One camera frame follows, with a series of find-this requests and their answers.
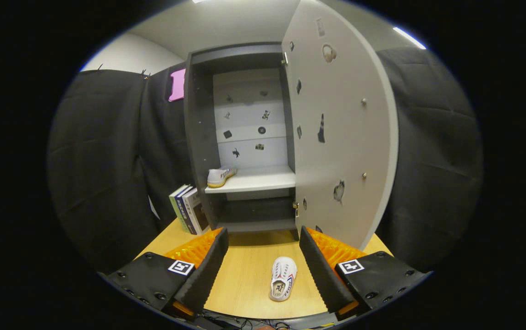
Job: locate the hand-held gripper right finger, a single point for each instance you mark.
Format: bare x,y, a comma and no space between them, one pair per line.
320,270

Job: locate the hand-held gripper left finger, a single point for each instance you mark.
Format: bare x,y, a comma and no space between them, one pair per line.
210,266

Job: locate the white canvas shoe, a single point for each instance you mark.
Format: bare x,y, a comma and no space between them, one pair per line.
283,279
219,176

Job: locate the beige shoe cabinet door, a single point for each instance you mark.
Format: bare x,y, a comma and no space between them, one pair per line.
350,137

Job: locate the metal door hinge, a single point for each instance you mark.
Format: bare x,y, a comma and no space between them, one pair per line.
285,58
296,209

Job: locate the dark blue book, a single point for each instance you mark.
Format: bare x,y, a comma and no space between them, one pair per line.
184,208

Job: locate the black backdrop cloth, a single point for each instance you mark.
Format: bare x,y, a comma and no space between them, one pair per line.
107,160

